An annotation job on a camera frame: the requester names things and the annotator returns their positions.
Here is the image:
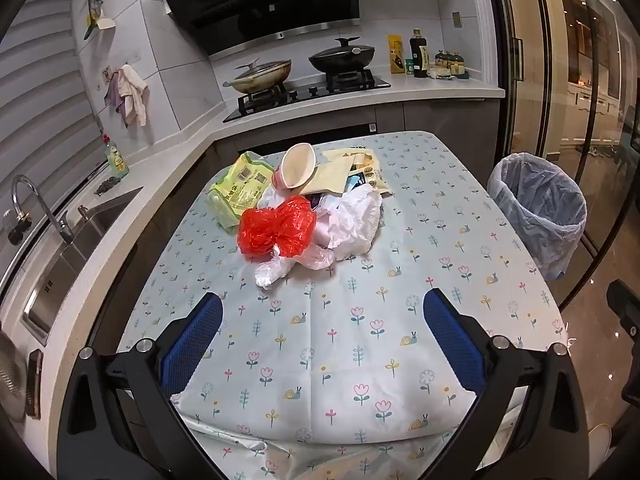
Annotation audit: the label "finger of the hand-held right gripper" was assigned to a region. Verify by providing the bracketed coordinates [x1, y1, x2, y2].
[606, 280, 640, 411]

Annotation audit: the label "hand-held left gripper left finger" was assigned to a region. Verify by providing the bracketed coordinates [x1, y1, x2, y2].
[56, 291, 226, 480]

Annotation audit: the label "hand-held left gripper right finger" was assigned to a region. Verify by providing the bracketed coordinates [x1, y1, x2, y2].
[422, 287, 591, 480]

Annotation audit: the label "clear plastic bag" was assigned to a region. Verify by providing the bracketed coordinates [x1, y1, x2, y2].
[254, 245, 336, 288]

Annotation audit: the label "blue waste bin with liner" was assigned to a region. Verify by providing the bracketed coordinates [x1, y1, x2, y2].
[487, 152, 588, 281]

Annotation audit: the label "red plastic bag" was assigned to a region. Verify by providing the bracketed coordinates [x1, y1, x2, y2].
[237, 196, 318, 262]

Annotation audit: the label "white plastic bag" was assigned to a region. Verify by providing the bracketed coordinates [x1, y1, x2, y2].
[320, 185, 383, 261]

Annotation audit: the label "green food packet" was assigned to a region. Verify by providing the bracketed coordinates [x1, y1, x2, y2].
[207, 152, 277, 231]

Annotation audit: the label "beige printed snack packet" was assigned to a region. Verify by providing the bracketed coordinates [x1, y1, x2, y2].
[322, 147, 393, 197]

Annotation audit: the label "red and white paper cup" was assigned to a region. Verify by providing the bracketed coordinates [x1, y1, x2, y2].
[272, 143, 317, 191]

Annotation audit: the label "beige paper bag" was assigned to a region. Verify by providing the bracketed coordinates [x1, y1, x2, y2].
[302, 157, 361, 196]

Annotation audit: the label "floral tablecloth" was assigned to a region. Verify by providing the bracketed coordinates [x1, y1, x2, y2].
[115, 131, 571, 480]

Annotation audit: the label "steel kitchen sink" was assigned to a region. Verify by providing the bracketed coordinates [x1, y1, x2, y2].
[22, 187, 143, 346]

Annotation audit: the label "chrome kitchen faucet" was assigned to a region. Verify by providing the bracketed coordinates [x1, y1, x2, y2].
[11, 175, 75, 245]

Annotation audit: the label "metal colander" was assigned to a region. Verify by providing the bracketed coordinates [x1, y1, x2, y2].
[0, 330, 28, 423]

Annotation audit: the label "green dish soap bottle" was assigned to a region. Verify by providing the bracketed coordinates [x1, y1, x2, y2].
[101, 134, 130, 177]

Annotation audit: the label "black framed glass sliding door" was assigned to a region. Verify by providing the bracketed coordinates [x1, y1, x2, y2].
[490, 0, 640, 311]

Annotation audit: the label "grey kitchen cabinet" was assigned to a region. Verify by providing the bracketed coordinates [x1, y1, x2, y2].
[212, 97, 502, 161]

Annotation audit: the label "black built-in oven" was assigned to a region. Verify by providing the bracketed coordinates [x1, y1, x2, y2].
[240, 121, 378, 157]

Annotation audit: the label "pink white hanging cloth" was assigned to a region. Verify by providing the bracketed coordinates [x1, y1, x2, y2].
[117, 64, 149, 127]

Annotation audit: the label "purple hanging cloth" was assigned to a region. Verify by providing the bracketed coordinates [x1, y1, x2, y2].
[104, 71, 126, 113]

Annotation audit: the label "black gas stove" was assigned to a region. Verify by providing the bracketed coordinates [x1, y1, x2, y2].
[222, 67, 392, 123]

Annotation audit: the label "beige frying pan with lid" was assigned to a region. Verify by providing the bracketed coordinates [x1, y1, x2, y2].
[223, 58, 292, 95]

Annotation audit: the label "blue spice jar set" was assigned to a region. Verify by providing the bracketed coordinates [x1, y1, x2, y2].
[434, 50, 470, 80]

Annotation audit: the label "dark soy sauce bottle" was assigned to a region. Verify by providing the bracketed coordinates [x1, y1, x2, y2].
[410, 28, 430, 79]

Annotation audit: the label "yellow food packet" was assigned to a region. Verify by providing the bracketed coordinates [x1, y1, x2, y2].
[388, 35, 405, 75]

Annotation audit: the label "white window blinds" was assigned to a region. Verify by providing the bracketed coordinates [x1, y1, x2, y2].
[0, 0, 108, 281]

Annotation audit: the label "black wok with lid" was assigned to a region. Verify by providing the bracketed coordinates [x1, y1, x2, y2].
[308, 36, 376, 73]

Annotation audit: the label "black range hood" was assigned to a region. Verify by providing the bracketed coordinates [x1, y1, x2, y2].
[157, 0, 362, 58]

